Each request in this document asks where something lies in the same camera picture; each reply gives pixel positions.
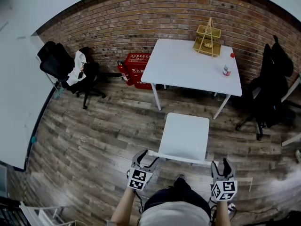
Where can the person's grey shirt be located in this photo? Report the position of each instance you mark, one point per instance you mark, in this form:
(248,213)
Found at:
(175,214)

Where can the person's shoe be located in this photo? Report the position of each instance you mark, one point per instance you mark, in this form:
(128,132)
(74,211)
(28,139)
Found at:
(180,177)

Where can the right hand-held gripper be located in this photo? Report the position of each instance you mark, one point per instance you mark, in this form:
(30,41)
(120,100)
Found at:
(224,189)

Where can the white rectangular table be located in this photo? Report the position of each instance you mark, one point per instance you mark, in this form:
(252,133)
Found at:
(185,65)

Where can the black mesh office chair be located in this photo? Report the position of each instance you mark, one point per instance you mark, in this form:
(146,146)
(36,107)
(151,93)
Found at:
(56,62)

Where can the clear bottle red cap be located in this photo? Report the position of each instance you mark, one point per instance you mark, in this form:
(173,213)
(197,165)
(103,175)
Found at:
(228,67)

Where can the person's left forearm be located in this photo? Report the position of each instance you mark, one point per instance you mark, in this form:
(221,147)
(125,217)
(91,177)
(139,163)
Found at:
(123,206)

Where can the white cloth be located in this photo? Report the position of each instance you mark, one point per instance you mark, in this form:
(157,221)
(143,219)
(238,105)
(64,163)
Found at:
(77,65)

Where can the person's black trousers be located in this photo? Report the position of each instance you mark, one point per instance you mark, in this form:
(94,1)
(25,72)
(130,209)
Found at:
(178,193)

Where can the person's right forearm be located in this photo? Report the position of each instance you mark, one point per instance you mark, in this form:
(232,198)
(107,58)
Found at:
(223,212)

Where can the small white stool table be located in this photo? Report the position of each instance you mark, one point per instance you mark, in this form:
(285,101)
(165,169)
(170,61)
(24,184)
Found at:
(184,135)

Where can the black high-back office chair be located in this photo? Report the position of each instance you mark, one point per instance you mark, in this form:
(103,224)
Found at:
(263,102)

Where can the white metal frame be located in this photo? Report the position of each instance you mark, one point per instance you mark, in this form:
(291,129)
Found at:
(30,214)

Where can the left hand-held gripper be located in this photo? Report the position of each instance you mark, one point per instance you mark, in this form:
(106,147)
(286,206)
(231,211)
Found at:
(138,179)

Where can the black jacket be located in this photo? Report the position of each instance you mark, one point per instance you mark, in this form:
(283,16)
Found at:
(281,62)

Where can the teal round knob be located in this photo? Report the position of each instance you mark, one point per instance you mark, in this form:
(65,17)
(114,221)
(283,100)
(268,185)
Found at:
(34,139)

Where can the black phone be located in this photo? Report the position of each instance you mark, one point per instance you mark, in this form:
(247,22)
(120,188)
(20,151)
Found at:
(80,75)

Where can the grey table white legs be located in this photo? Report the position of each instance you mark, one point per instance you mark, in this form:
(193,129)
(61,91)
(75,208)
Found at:
(290,92)

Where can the red metal box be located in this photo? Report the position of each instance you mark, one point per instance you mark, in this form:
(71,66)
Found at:
(137,67)

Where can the red fire extinguisher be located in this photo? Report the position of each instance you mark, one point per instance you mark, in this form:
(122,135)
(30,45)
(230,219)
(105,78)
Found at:
(124,74)

